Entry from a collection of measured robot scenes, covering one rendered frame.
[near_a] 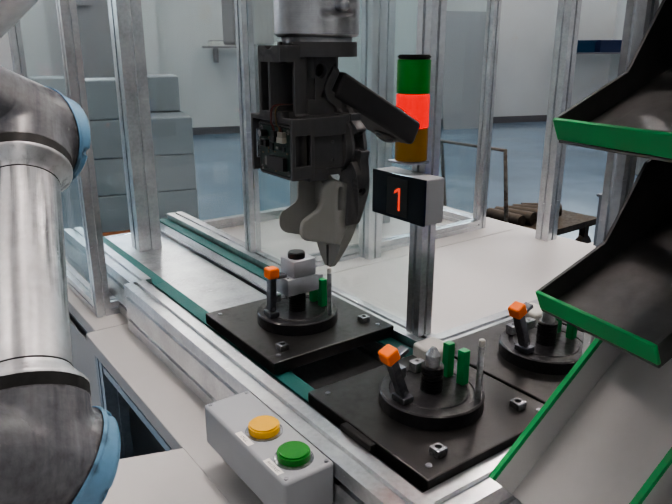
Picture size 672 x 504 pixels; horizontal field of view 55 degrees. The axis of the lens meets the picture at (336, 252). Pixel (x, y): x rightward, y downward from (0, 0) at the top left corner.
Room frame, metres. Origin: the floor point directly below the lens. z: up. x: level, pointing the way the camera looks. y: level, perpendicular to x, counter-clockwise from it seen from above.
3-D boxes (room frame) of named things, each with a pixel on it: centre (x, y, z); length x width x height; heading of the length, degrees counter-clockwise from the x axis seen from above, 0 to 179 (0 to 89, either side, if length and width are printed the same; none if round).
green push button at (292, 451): (0.66, 0.05, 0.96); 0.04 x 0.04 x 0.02
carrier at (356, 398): (0.77, -0.13, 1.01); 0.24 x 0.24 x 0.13; 36
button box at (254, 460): (0.72, 0.09, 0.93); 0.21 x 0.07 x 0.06; 36
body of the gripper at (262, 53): (0.60, 0.02, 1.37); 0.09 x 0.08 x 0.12; 126
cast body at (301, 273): (1.06, 0.06, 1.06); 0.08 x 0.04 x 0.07; 126
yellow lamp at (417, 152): (1.00, -0.12, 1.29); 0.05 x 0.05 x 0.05
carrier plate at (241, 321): (1.05, 0.07, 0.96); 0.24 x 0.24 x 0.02; 36
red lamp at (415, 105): (1.00, -0.12, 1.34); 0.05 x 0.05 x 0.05
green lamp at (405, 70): (1.00, -0.12, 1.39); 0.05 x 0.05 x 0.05
